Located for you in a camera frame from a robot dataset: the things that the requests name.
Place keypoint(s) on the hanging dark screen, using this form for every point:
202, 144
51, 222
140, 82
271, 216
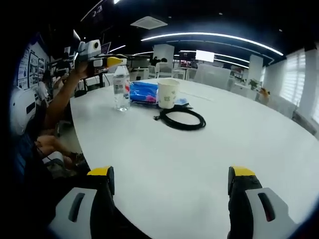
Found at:
97, 11

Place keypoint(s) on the person's left hand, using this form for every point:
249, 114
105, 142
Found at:
80, 71

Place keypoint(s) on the curved ceiling light strip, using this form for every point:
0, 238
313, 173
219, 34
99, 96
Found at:
211, 35

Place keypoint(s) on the clear plastic water bottle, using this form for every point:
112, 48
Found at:
121, 87

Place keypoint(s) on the white column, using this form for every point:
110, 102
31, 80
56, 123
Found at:
256, 67
163, 52

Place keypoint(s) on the white paper cup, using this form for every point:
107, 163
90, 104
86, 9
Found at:
167, 97

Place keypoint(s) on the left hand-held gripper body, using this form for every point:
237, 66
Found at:
89, 49

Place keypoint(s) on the blue wet wipes packet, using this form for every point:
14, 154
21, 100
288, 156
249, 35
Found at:
180, 101

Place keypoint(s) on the ceiling air conditioner vent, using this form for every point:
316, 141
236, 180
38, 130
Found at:
149, 23

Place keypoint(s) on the white worn device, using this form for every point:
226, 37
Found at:
22, 112

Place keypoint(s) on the bright white wall screen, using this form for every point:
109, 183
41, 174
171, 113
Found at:
205, 55

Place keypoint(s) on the orange plush toy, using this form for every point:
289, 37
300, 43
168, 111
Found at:
264, 92

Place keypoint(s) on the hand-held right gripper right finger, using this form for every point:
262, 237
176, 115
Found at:
249, 211

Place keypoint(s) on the white table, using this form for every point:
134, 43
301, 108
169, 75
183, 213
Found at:
174, 161

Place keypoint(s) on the person's right hand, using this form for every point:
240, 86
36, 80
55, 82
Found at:
230, 235

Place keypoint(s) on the potted plant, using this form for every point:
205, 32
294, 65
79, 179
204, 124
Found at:
254, 84

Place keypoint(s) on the person's legs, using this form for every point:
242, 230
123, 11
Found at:
49, 144

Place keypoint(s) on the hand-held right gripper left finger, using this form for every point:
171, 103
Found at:
82, 214

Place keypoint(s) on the white window blinds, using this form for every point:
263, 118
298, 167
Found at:
294, 79

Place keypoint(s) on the blue tissue pack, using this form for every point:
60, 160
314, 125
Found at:
142, 92

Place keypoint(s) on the white office chair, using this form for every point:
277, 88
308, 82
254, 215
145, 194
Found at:
165, 71

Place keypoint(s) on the white standing desk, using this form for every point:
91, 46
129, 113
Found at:
94, 82

